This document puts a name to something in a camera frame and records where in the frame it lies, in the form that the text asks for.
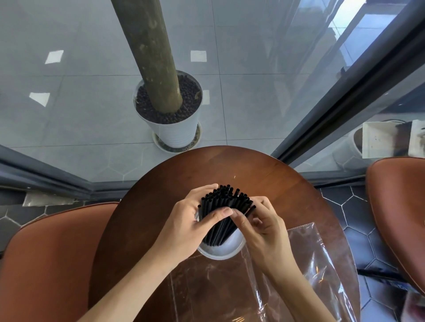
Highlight person's right forearm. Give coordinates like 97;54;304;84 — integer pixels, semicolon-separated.
264;261;336;322

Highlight black chair leg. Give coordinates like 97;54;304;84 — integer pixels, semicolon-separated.
357;268;410;283

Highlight dark metal window frame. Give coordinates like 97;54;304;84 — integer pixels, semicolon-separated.
270;0;425;167

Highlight round pot saucer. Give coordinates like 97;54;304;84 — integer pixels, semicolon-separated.
152;122;202;154

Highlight person's left forearm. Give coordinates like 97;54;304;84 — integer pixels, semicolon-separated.
78;249;174;322

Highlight white outdoor planter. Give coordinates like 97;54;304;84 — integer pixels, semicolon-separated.
332;119;410;172

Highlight person's left hand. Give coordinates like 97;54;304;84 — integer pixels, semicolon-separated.
155;184;234;270

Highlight dark pebbles in pot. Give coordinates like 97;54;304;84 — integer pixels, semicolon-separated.
135;74;203;125

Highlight white ribbed plant pot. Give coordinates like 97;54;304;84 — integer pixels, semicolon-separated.
133;70;204;149

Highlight white square box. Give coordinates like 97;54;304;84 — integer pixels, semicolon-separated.
361;120;425;159

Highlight person's right hand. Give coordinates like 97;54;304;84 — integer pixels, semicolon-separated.
230;196;300;280

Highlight clear plastic bag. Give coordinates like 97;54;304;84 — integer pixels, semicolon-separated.
169;222;358;322

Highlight brown-green tree trunk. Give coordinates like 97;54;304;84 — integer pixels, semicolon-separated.
110;0;184;115

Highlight bundle of black straws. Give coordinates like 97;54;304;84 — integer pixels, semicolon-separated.
197;184;257;248

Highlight brown leather chair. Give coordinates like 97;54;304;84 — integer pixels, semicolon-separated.
0;201;120;322
365;156;425;296

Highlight white round cup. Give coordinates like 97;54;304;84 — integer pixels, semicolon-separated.
196;212;247;261

